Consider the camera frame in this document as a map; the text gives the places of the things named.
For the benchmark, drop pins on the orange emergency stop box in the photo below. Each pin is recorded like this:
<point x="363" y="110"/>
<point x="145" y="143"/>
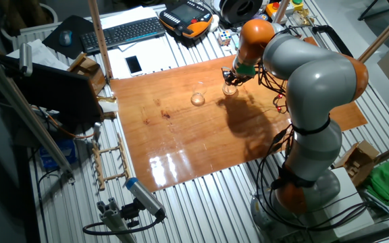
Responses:
<point x="270" y="10"/>

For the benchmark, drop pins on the yellow box green button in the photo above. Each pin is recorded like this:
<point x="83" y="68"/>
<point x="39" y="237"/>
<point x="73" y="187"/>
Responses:
<point x="297" y="6"/>

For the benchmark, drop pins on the aluminium frame beam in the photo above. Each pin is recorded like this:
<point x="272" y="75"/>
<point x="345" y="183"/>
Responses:
<point x="29" y="118"/>

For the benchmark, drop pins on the wooden box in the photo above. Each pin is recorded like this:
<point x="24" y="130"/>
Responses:
<point x="88" y="72"/>

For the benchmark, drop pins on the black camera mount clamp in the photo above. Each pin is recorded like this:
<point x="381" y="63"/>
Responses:
<point x="130" y="211"/>

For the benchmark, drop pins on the wooden board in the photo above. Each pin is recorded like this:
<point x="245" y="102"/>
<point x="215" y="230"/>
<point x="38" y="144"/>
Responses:
<point x="167" y="141"/>

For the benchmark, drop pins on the Rubik's cube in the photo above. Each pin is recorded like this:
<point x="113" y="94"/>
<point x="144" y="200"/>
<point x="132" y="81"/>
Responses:
<point x="224" y="38"/>

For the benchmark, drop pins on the white rounded toy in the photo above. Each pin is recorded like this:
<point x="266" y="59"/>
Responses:
<point x="214" y="22"/>

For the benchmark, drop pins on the aluminium profile post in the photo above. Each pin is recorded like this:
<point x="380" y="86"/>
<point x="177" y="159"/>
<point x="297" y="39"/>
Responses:
<point x="113" y="219"/>

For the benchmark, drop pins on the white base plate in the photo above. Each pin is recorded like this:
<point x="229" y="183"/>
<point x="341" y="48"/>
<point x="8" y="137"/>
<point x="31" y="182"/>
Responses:
<point x="350" y="189"/>

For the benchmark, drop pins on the blue computer mouse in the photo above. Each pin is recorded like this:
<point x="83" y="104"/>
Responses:
<point x="65" y="38"/>

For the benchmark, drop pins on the small white block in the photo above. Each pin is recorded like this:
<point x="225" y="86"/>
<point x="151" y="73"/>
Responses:
<point x="227" y="48"/>

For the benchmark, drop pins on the silver camera blue end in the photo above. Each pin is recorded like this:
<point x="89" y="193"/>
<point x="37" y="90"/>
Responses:
<point x="145" y="197"/>

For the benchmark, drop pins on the black office chair base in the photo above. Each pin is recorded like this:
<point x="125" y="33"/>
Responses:
<point x="370" y="10"/>

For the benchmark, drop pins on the wooden rack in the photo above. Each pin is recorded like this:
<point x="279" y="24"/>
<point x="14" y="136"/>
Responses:
<point x="98" y="165"/>

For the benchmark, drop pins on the white paper sheet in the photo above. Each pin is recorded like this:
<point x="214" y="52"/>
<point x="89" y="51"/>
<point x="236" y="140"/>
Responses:
<point x="42" y="55"/>
<point x="127" y="15"/>
<point x="160" y="57"/>

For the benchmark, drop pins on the white and gold packet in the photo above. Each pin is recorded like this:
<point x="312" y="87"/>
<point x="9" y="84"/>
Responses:
<point x="108" y="105"/>

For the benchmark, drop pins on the small purple device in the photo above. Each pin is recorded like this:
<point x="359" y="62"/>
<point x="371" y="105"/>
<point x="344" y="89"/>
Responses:
<point x="260" y="16"/>

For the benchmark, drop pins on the small grey metal clamp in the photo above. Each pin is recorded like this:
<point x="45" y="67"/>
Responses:
<point x="97" y="131"/>

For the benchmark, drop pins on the black flat panel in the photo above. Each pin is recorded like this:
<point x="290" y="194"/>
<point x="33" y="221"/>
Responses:
<point x="56" y="94"/>

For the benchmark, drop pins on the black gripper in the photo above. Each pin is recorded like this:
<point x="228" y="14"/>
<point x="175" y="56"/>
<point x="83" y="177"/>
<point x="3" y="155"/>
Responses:
<point x="238" y="78"/>

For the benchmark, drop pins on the silver camera bar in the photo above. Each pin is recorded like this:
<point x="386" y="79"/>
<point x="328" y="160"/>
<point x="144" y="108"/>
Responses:
<point x="25" y="59"/>

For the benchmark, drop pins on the black keyboard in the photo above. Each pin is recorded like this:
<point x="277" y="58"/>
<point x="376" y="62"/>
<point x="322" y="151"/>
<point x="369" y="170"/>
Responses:
<point x="123" y="33"/>

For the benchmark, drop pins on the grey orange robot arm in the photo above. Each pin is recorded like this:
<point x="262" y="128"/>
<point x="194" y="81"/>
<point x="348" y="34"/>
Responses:
<point x="316" y="81"/>

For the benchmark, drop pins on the brass metal fitting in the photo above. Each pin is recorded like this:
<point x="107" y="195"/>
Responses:
<point x="302" y="17"/>

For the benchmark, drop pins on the white smartphone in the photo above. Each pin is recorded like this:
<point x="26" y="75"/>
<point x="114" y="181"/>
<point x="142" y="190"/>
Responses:
<point x="133" y="65"/>

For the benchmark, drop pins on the clear glass beaker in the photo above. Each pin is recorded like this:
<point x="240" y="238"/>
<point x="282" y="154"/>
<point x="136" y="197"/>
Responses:
<point x="198" y="98"/>
<point x="230" y="92"/>

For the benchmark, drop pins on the orange black teach pendant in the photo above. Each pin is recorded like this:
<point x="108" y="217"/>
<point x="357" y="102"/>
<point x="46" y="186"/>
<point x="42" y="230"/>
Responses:
<point x="184" y="18"/>

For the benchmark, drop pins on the blue box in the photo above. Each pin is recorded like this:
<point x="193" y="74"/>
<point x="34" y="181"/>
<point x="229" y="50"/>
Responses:
<point x="59" y="152"/>

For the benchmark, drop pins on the black filament spool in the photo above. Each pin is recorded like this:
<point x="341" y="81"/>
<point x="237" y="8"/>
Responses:
<point x="240" y="10"/>

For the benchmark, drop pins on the black mouse pad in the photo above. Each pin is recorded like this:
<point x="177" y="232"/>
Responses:
<point x="76" y="27"/>

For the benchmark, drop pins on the cardboard box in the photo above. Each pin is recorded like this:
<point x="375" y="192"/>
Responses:
<point x="361" y="162"/>

